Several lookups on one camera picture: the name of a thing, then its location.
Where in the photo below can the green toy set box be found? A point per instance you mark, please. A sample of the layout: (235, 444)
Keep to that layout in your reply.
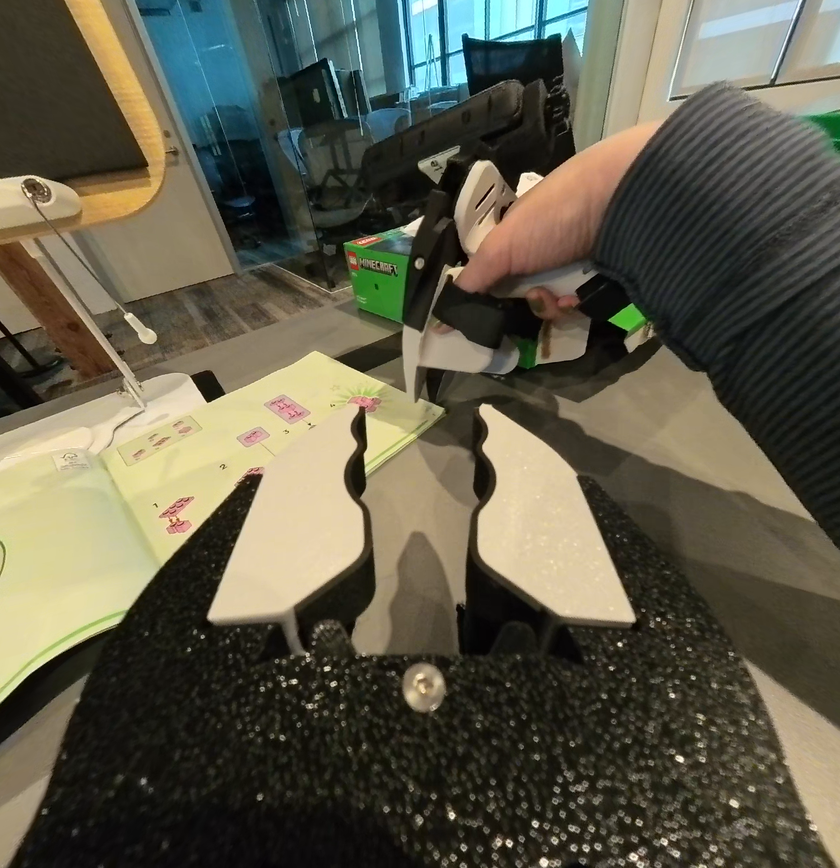
(379, 285)

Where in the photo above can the grey desk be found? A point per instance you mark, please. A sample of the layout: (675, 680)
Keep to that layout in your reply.
(664, 475)

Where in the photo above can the black computer monitor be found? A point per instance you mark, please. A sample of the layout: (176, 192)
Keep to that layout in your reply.
(311, 91)

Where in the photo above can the large window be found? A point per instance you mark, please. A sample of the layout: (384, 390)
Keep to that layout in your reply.
(501, 20)

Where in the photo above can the black office chair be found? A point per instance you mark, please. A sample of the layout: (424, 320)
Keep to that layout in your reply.
(508, 58)

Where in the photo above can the grey office chair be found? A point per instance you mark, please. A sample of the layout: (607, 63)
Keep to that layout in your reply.
(325, 176)

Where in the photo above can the person's right forearm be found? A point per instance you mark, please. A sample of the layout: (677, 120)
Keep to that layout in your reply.
(745, 271)

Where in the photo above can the black flat object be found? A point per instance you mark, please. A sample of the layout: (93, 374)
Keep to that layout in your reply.
(208, 386)

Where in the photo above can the wooden pillar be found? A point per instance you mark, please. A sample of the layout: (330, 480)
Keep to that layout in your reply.
(40, 305)

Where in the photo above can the light green instruction booklet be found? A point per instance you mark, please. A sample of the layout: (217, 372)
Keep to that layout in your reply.
(189, 475)

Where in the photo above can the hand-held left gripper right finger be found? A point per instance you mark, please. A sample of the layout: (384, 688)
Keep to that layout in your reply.
(555, 542)

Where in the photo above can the green plastic bin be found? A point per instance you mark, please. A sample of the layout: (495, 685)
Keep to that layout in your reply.
(830, 135)

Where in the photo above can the person's right hand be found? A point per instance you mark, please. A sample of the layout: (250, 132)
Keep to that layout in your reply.
(562, 217)

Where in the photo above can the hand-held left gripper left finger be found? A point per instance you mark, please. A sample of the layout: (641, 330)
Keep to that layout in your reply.
(291, 542)

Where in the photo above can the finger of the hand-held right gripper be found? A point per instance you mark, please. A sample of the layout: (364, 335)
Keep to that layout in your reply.
(467, 352)
(423, 332)

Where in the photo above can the white door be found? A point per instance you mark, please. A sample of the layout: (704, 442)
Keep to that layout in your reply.
(189, 237)

